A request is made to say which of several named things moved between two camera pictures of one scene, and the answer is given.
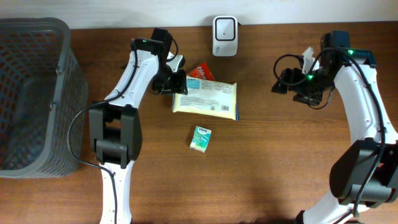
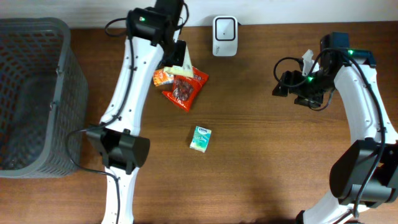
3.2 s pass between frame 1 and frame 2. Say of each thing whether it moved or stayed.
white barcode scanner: stayed
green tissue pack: stayed
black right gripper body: stayed
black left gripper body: moved
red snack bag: moved
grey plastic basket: stayed
